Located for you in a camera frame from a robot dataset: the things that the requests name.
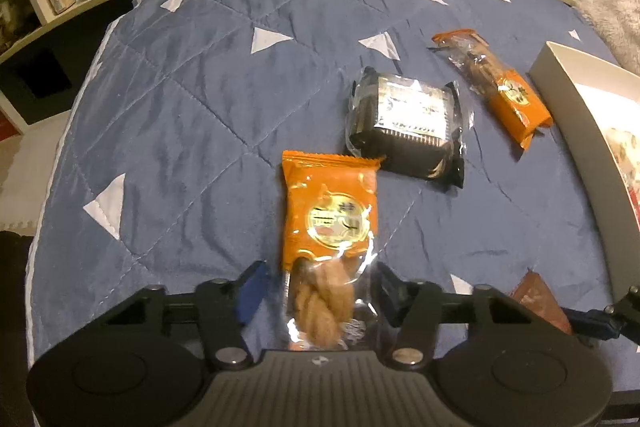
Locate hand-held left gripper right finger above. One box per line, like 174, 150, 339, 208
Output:
376, 261, 536, 370

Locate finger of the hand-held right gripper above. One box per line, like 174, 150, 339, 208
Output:
570, 285, 640, 348

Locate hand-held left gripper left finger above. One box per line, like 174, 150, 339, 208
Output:
100, 261, 269, 370

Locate small brown snack packet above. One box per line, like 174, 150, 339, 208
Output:
509, 271, 576, 338

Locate orange twist snack packet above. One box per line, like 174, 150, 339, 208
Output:
280, 150, 383, 352
431, 29, 553, 152

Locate white cardboard box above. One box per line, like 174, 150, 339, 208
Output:
529, 41, 640, 233

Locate red snack packet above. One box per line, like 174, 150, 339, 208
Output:
602, 127, 640, 218

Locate black pastry packet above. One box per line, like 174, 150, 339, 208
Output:
345, 67, 473, 192

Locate blue quilt with white triangles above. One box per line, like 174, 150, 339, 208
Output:
25, 0, 640, 393

